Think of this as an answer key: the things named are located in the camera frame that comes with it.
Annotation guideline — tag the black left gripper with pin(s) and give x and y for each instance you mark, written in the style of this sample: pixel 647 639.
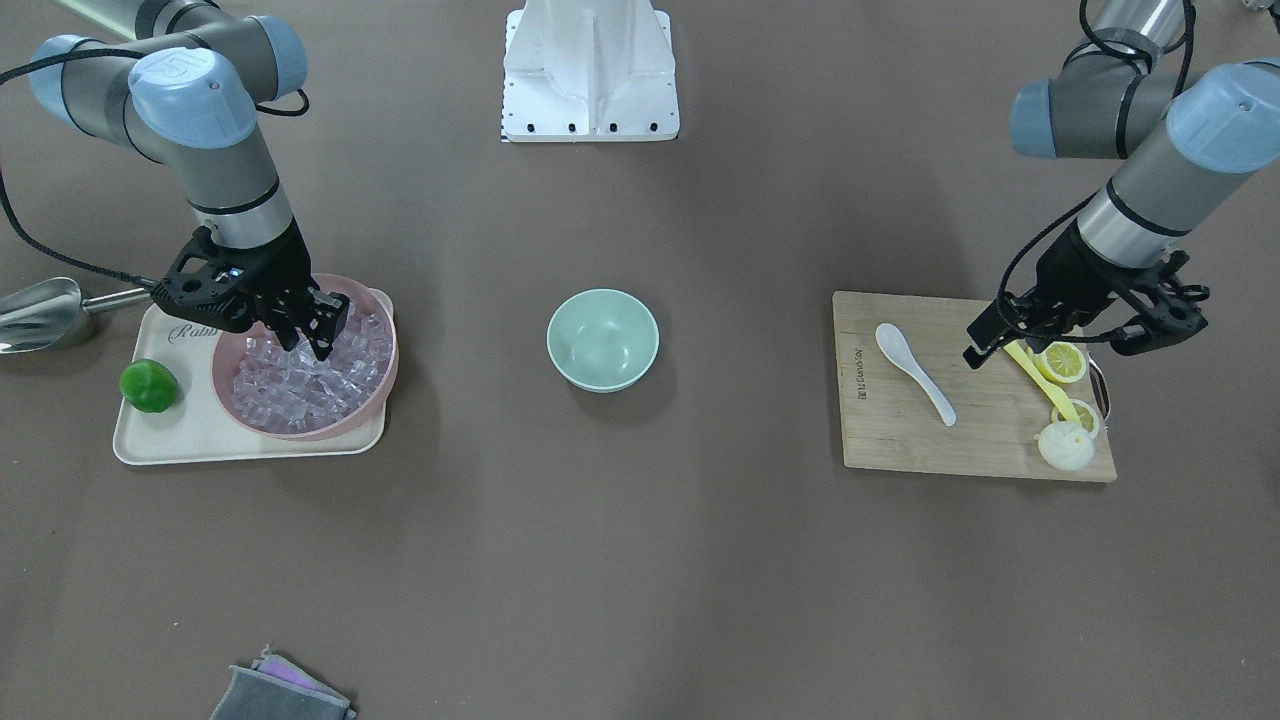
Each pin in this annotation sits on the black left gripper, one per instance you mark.
pixel 1077 272

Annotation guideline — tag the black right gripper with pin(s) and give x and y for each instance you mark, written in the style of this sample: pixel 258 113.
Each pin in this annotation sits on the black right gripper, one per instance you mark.
pixel 283 270

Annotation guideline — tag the white ceramic spoon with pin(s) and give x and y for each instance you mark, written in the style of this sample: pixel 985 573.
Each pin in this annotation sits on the white ceramic spoon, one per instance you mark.
pixel 894 346

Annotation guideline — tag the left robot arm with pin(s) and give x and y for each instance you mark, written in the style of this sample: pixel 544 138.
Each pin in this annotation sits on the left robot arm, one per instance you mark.
pixel 1184 144

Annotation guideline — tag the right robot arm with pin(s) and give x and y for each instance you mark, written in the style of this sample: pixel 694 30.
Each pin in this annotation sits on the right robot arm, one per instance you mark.
pixel 185 89

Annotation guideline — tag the pink bowl of ice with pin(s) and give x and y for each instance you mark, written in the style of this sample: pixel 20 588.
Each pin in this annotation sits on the pink bowl of ice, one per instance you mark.
pixel 294 395

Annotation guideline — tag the metal ice scoop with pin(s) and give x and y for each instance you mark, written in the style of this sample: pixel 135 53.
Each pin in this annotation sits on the metal ice scoop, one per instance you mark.
pixel 56 314

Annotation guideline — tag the mint green bowl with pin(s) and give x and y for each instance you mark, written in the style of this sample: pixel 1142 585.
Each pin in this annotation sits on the mint green bowl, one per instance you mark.
pixel 602 340

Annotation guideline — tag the lemon slice upper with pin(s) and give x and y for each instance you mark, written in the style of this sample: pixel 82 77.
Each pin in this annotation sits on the lemon slice upper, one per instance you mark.
pixel 1061 363

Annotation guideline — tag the yellow plastic knife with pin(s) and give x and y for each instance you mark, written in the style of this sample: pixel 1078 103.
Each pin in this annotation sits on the yellow plastic knife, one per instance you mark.
pixel 1054 393

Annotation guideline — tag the bamboo cutting board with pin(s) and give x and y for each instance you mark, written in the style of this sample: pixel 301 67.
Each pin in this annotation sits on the bamboo cutting board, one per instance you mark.
pixel 889 423

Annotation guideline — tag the cream rectangular serving tray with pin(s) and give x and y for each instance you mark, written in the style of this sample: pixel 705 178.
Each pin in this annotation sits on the cream rectangular serving tray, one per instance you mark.
pixel 201 427

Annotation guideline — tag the green lime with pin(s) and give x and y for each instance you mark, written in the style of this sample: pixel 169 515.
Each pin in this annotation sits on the green lime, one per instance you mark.
pixel 148 386

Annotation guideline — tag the grey folded cloth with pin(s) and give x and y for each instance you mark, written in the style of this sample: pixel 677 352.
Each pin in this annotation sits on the grey folded cloth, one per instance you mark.
pixel 274 687

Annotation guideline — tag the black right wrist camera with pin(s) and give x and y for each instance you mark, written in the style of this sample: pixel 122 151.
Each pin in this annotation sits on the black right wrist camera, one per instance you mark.
pixel 207 284

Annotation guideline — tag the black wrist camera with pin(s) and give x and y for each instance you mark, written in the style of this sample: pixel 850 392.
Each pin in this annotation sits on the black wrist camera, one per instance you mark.
pixel 1167 311
pixel 207 284

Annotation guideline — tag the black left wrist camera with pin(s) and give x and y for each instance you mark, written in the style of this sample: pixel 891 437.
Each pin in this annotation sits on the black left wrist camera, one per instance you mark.
pixel 1167 311

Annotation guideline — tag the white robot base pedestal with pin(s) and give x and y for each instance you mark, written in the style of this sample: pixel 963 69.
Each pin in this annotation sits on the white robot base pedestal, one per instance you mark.
pixel 589 71

